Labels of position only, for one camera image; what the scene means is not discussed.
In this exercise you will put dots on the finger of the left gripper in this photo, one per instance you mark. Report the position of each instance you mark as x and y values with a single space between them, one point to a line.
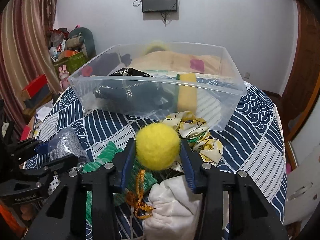
24 150
52 168

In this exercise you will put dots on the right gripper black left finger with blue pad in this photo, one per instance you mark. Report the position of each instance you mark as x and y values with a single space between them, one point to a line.
63 214

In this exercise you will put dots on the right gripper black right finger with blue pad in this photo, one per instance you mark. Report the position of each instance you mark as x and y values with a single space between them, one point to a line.
251 216

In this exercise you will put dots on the yellow felt ball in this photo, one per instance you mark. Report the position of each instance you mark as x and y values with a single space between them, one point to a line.
157 146

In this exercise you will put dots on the white drawstring pouch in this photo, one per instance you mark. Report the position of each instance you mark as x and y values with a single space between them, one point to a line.
175 210

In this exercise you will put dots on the black bag with chain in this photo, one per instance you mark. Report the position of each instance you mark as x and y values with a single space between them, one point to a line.
125 96

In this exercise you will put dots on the yellow sponge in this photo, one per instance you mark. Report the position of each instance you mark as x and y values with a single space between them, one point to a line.
187 95

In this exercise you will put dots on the clear plastic bag grey item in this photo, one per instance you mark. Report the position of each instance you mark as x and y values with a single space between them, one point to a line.
65 143

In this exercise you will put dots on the white appliance with stickers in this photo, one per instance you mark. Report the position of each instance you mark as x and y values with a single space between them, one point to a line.
303 183

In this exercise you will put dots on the red box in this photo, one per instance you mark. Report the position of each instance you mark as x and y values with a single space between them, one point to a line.
33 87

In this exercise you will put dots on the blue white patterned tablecloth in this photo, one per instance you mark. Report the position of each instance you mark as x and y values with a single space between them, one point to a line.
252 140

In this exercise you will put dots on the pink rabbit doll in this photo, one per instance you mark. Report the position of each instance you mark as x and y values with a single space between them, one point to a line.
63 76

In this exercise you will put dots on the striped brown curtain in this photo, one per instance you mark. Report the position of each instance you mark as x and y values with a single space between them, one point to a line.
24 52

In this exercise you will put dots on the floral fabric scrunchie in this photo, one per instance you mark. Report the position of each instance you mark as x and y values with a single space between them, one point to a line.
196 132

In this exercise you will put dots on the green box of clutter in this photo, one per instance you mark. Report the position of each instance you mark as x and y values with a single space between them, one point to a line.
72 63

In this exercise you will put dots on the black clothing pile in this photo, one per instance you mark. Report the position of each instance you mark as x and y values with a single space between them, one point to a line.
114 59

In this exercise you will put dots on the green dinosaur plush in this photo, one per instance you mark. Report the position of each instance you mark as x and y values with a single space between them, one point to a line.
88 46

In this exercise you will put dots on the clear plastic storage bin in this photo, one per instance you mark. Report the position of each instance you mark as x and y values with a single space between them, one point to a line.
154 80

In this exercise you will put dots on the beige blanket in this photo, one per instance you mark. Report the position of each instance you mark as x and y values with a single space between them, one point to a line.
178 62

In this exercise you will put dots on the yellow fuzzy hoop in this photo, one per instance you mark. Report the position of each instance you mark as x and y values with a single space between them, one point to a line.
155 46

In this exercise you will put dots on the small black wall monitor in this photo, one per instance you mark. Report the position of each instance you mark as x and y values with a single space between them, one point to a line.
159 5

